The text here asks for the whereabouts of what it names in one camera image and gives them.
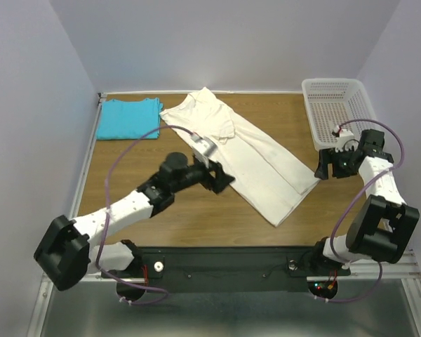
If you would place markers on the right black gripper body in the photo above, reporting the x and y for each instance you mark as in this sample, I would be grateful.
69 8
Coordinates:
342 166

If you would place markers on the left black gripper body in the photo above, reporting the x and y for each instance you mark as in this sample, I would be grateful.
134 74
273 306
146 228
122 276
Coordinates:
198 173

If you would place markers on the white t-shirt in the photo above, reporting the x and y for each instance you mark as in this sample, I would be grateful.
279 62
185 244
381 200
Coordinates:
268 176

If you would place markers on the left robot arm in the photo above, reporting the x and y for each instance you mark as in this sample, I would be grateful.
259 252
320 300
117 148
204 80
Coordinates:
70 246

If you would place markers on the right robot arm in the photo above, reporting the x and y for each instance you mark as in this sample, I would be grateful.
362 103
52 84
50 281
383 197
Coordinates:
385 223

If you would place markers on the white plastic basket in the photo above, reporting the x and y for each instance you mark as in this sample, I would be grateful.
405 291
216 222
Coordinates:
331 101

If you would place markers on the folded blue t-shirt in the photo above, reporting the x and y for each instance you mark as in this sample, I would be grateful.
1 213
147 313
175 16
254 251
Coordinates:
121 120

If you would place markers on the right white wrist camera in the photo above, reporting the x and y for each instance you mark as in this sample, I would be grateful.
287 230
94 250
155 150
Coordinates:
345 140

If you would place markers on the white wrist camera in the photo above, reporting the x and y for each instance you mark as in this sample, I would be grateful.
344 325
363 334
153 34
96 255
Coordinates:
345 140
203 148

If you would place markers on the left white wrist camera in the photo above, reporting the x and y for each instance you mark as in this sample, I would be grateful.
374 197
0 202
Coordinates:
203 148

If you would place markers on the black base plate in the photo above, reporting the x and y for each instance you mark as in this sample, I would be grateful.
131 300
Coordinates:
230 269

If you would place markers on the aluminium frame rail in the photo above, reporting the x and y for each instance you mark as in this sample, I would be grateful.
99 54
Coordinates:
199 218

